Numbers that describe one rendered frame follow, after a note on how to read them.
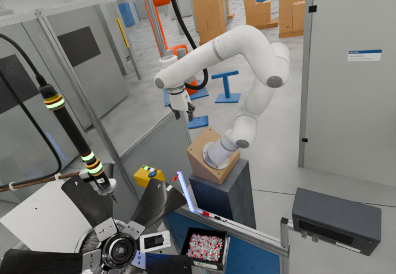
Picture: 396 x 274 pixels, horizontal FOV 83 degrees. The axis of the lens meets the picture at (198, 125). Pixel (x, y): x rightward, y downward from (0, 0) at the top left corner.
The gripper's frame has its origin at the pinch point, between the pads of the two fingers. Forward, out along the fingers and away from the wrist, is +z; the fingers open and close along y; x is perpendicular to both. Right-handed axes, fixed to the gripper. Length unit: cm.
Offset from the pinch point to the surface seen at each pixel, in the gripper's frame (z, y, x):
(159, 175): 37.4, 21.4, 13.2
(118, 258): 21, -6, 63
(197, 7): 21, 395, -665
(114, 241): 18, -2, 60
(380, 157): 111, -104, -127
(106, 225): 16, 6, 57
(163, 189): 23.6, 0.4, 28.9
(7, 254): 0, 13, 81
